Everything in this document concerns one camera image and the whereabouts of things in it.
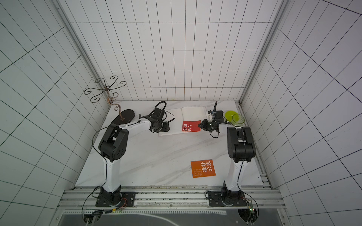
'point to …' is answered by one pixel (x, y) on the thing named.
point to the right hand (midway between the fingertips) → (201, 122)
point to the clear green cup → (238, 120)
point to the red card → (191, 126)
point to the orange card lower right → (202, 168)
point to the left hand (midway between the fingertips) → (165, 130)
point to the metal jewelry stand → (119, 119)
